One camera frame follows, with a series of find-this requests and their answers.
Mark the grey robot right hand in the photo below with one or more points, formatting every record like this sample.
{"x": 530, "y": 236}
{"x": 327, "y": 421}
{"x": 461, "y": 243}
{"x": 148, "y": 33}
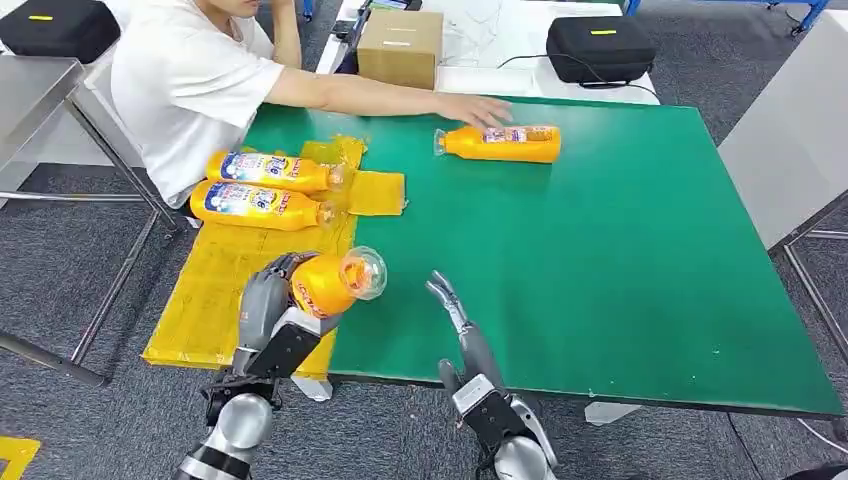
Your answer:
{"x": 478, "y": 351}

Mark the person's right hand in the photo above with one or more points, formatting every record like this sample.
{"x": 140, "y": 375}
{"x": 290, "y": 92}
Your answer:
{"x": 480, "y": 109}

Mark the orange drink bottle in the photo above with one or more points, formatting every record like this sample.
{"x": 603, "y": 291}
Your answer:
{"x": 510, "y": 147}
{"x": 265, "y": 171}
{"x": 324, "y": 285}
{"x": 252, "y": 206}

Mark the white table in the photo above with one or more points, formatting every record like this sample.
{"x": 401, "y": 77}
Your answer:
{"x": 490, "y": 46}

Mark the brown cardboard box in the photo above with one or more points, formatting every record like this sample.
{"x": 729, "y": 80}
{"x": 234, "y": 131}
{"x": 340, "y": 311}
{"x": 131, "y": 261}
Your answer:
{"x": 401, "y": 52}

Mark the black case with yellow label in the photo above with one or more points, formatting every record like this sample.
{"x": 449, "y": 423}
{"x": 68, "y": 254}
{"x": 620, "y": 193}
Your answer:
{"x": 599, "y": 48}
{"x": 60, "y": 30}

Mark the dark bag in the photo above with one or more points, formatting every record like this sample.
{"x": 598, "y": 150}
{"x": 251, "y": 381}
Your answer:
{"x": 348, "y": 60}

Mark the green table mat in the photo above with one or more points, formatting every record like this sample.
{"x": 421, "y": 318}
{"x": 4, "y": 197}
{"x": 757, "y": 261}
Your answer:
{"x": 596, "y": 265}

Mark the yellow sheet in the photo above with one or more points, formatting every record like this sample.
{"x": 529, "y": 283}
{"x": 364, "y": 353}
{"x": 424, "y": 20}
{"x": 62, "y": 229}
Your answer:
{"x": 218, "y": 298}

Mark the person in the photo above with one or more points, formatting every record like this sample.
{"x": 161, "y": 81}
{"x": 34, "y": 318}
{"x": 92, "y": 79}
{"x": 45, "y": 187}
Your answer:
{"x": 185, "y": 86}

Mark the grey table with metal legs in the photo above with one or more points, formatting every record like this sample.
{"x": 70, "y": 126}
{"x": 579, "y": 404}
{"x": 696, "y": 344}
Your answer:
{"x": 788, "y": 132}

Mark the steel table with legs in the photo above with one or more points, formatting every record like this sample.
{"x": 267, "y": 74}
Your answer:
{"x": 26, "y": 86}

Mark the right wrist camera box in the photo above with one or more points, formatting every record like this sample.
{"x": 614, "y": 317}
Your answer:
{"x": 487, "y": 411}

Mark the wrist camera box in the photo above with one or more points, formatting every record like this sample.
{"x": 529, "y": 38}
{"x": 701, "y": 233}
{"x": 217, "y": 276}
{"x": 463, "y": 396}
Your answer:
{"x": 487, "y": 411}
{"x": 291, "y": 344}

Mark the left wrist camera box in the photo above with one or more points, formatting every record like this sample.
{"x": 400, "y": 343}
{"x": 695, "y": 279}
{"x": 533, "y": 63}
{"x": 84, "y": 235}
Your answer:
{"x": 291, "y": 344}

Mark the blue metal frame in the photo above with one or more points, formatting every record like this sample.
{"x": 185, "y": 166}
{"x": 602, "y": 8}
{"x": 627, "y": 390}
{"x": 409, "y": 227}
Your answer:
{"x": 811, "y": 13}

